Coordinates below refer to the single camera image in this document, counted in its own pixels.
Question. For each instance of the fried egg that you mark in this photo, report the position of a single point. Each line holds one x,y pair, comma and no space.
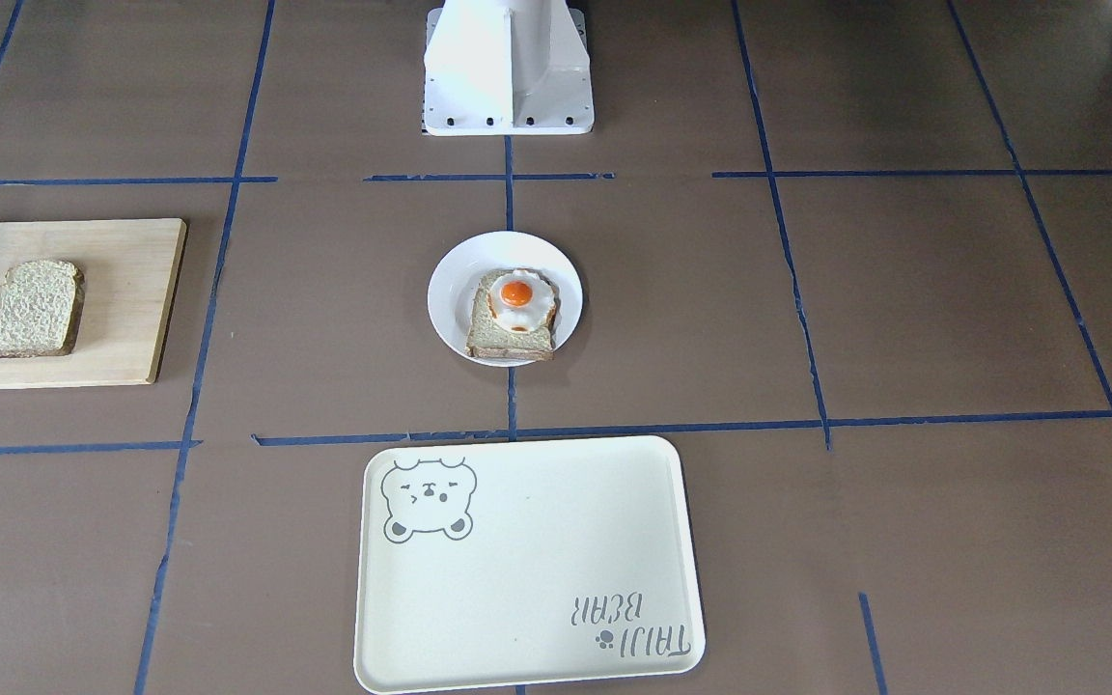
520,300

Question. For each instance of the wooden cutting board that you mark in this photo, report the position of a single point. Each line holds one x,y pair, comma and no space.
131,269

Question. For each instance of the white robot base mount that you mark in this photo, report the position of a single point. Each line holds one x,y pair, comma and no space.
507,68

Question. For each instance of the cream bear tray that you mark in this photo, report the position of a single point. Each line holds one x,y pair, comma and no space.
497,564

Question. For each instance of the bread slice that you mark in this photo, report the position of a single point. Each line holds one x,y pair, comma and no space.
486,340
40,309

